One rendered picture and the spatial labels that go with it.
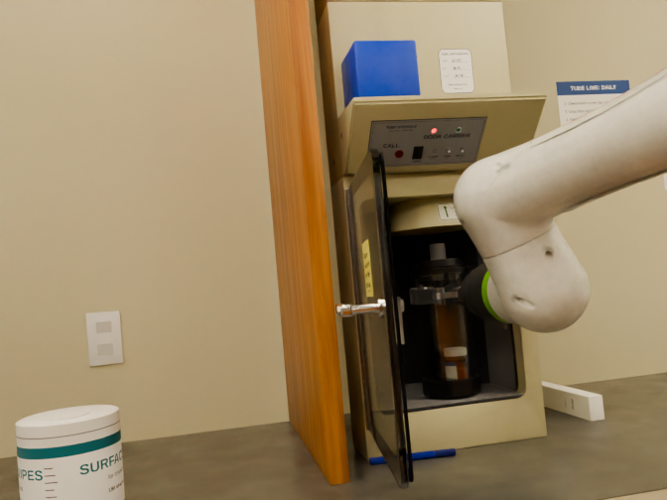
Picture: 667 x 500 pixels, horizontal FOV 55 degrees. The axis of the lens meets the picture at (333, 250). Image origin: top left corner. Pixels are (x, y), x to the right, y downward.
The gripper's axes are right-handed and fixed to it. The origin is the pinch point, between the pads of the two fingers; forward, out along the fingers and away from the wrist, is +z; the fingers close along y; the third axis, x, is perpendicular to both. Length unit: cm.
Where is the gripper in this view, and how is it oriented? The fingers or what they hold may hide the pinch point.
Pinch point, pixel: (443, 294)
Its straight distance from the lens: 117.1
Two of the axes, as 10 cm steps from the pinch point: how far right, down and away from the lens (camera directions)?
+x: 0.9, 9.9, -0.6
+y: -9.7, 0.7, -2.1
